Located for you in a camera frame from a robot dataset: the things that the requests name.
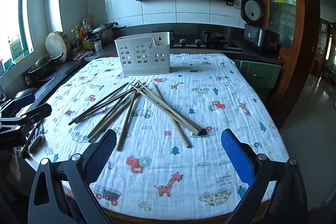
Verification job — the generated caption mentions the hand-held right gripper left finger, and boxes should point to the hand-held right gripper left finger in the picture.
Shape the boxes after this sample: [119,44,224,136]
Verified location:
[28,129,118,224]

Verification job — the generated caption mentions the person's left forearm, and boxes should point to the person's left forearm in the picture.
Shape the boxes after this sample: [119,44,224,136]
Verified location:
[0,147,21,196]

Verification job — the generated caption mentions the pink rag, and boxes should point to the pink rag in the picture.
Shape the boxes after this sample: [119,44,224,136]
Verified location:
[73,50,94,61]

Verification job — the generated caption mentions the colourful carton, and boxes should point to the colourful carton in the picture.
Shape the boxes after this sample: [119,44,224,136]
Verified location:
[9,35,27,62]

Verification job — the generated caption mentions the black gas stove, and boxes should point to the black gas stove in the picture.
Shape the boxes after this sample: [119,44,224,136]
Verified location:
[172,30,242,52]

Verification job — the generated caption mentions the dark wok with handle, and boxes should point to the dark wok with handle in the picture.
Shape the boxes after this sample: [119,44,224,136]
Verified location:
[28,52,65,81]

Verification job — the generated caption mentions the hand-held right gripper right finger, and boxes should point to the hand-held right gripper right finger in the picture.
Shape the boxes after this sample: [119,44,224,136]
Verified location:
[221,128,308,224]

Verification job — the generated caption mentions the round wooden cutting board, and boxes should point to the round wooden cutting board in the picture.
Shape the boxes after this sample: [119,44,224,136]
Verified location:
[45,31,69,63]

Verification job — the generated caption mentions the white plastic utensil holder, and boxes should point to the white plastic utensil holder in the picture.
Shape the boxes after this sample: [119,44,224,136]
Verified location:
[114,32,172,75]

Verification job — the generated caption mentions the green cabinet drawer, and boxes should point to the green cabinet drawer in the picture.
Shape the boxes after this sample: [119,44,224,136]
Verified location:
[238,60,282,89]

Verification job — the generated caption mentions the black rice cooker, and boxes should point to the black rice cooker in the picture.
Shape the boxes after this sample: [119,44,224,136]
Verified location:
[240,0,280,53]

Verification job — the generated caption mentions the grey knit glove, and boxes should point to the grey knit glove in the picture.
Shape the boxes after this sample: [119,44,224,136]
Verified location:
[27,122,47,154]

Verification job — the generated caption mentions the window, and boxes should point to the window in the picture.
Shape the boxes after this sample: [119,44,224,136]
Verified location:
[0,0,35,65]

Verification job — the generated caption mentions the cartoon printed white cloth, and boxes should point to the cartoon printed white cloth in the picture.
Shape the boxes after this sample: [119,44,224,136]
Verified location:
[26,53,289,217]

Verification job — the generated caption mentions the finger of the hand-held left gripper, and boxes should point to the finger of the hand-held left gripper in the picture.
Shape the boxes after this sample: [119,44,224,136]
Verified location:
[0,94,36,119]
[16,104,52,125]

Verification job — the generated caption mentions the large cooking oil bottle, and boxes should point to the large cooking oil bottle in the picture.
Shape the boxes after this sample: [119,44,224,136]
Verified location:
[80,20,93,50]

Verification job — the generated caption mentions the wooden glass cabinet door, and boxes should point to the wooden glass cabinet door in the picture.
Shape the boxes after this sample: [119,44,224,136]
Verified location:
[251,0,314,122]

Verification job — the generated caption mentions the pile of wooden chopsticks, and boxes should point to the pile of wooden chopsticks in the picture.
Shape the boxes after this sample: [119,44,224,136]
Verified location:
[68,80,202,151]

